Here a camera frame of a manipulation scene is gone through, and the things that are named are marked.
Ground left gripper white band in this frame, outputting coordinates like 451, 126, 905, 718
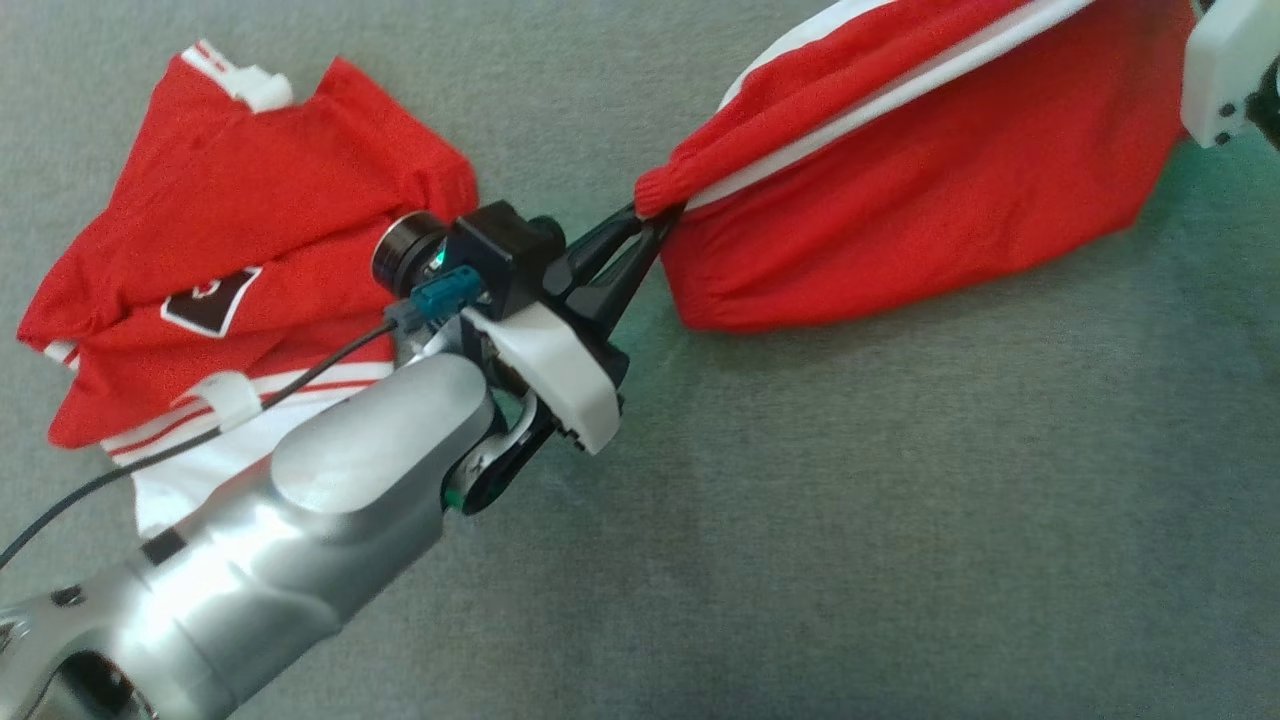
462, 204, 687, 457

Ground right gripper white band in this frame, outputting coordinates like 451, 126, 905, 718
1180, 0, 1280, 151

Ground red white basketball shorts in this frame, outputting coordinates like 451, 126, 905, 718
635, 0, 1201, 334

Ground red white basketball jersey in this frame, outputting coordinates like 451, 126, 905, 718
15, 40, 481, 537

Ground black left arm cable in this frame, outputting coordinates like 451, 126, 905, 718
0, 265, 486, 573

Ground white cable clip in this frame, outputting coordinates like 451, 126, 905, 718
172, 372, 264, 433

